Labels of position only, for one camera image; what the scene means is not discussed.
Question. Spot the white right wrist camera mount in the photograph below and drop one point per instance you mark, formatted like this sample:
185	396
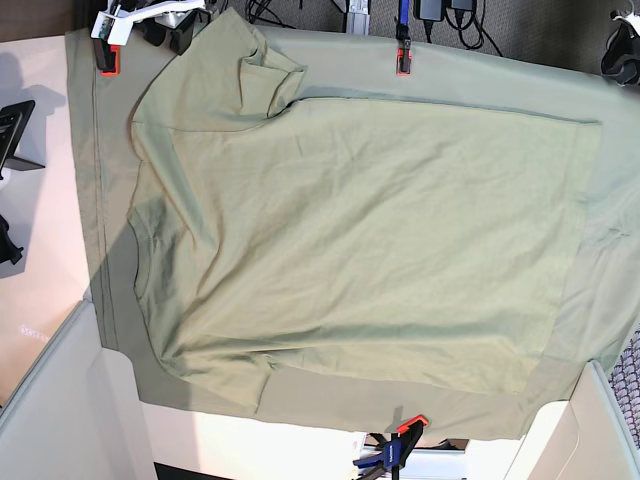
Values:
115	23

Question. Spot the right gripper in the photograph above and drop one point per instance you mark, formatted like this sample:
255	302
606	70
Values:
153	30

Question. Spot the blue orange clamp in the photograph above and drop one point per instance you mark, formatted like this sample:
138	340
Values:
391	455
403	57

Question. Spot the light green T-shirt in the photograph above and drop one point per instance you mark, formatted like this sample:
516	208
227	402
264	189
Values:
376	239

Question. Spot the green table cover cloth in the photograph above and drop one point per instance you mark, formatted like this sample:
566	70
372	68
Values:
600	311

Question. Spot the black tablet stand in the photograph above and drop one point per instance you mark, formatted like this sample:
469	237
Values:
14	119

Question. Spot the black object at left edge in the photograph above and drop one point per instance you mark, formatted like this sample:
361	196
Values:
12	255

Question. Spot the blue orange clamp top middle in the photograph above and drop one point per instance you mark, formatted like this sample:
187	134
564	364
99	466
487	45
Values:
403	57

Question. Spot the black power adapter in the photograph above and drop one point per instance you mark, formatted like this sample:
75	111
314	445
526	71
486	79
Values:
429	10

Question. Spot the blue orange clamp at bottom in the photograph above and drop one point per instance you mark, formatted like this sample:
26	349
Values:
391	455

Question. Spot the orange clamp at top left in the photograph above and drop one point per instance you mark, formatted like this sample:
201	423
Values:
107	57

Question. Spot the purple patterned fabric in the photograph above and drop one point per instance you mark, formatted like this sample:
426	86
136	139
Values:
624	381

